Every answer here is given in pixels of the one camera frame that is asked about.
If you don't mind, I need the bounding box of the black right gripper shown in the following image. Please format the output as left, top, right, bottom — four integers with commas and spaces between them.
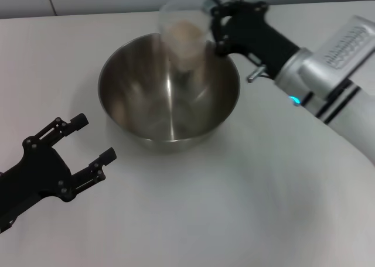
209, 0, 300, 81

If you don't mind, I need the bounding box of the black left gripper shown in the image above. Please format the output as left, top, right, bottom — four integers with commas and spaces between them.
0, 113, 117, 234

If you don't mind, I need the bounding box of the clear plastic measuring cup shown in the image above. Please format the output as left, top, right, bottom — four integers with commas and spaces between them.
158, 0, 213, 74

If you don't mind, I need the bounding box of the white uncooked rice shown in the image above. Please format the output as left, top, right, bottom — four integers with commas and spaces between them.
166, 19, 206, 73

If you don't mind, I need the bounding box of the stainless steel mixing bowl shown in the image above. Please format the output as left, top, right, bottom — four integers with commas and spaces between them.
97, 32, 241, 155

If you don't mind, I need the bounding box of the right arm connector cable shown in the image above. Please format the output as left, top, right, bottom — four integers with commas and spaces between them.
247, 64, 269, 84

